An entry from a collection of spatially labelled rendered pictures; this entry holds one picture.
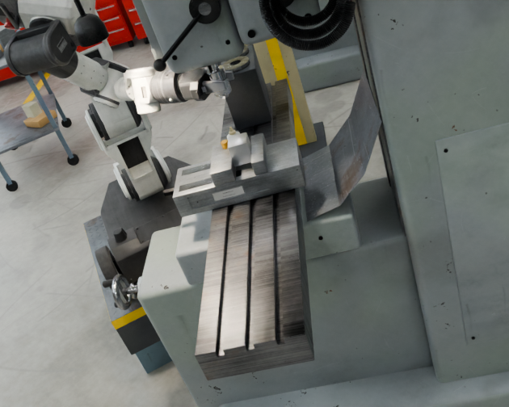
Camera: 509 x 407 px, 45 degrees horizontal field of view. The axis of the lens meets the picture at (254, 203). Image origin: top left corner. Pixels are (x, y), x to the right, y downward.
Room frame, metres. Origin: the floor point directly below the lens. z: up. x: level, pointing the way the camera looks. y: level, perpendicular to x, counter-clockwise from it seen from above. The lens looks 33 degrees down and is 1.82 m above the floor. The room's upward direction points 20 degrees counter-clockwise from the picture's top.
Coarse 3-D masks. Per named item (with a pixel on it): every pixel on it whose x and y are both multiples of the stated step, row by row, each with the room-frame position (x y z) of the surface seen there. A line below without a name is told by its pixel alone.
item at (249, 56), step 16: (224, 64) 1.89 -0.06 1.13; (240, 64) 1.84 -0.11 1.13; (256, 64) 1.88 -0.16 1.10; (240, 80) 1.80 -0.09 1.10; (256, 80) 1.80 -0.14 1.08; (240, 96) 1.81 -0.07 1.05; (256, 96) 1.80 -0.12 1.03; (240, 112) 1.81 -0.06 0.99; (256, 112) 1.80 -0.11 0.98; (240, 128) 1.81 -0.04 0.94
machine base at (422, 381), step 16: (432, 368) 1.26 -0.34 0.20; (336, 384) 1.33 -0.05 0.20; (352, 384) 1.31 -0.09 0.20; (368, 384) 1.28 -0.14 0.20; (384, 384) 1.26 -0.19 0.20; (400, 384) 1.24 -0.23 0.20; (416, 384) 1.22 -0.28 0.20; (432, 384) 1.20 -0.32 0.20; (448, 384) 1.18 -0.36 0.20; (464, 384) 1.17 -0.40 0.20; (480, 384) 1.15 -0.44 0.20; (496, 384) 1.13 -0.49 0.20; (256, 400) 1.38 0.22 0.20; (272, 400) 1.36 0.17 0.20; (288, 400) 1.34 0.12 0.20; (304, 400) 1.32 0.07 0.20; (320, 400) 1.29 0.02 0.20; (336, 400) 1.27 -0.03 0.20; (352, 400) 1.25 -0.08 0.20; (368, 400) 1.23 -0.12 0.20; (384, 400) 1.21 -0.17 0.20; (400, 400) 1.19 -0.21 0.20; (416, 400) 1.17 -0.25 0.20; (432, 400) 1.15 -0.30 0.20; (448, 400) 1.14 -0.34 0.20; (464, 400) 1.12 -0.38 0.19; (480, 400) 1.11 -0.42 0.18; (496, 400) 1.10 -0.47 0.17
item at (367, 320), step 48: (384, 192) 1.49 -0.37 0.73; (384, 240) 1.29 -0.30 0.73; (144, 288) 1.46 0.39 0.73; (192, 288) 1.40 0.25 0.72; (336, 288) 1.31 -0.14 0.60; (384, 288) 1.29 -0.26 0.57; (192, 336) 1.41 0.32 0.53; (336, 336) 1.32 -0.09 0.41; (384, 336) 1.29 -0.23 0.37; (192, 384) 1.43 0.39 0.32; (240, 384) 1.40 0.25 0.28; (288, 384) 1.36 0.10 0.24
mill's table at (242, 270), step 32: (288, 96) 1.96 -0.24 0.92; (224, 128) 1.86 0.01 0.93; (256, 128) 1.81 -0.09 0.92; (288, 128) 1.70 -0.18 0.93; (288, 192) 1.37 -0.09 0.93; (224, 224) 1.33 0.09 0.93; (256, 224) 1.28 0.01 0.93; (288, 224) 1.23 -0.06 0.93; (224, 256) 1.21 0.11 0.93; (256, 256) 1.16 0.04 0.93; (288, 256) 1.11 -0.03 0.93; (224, 288) 1.10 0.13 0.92; (256, 288) 1.05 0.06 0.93; (288, 288) 1.01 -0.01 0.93; (224, 320) 1.00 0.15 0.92; (256, 320) 0.95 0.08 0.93; (288, 320) 0.92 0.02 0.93; (224, 352) 0.90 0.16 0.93; (256, 352) 0.89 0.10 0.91; (288, 352) 0.88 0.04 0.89
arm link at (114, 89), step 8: (112, 64) 1.85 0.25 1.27; (112, 72) 1.84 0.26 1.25; (120, 72) 1.84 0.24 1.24; (112, 80) 1.82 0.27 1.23; (120, 80) 1.78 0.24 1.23; (104, 88) 1.82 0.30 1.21; (112, 88) 1.82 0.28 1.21; (120, 88) 1.74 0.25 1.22; (112, 96) 1.81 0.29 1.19; (120, 96) 1.76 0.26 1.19
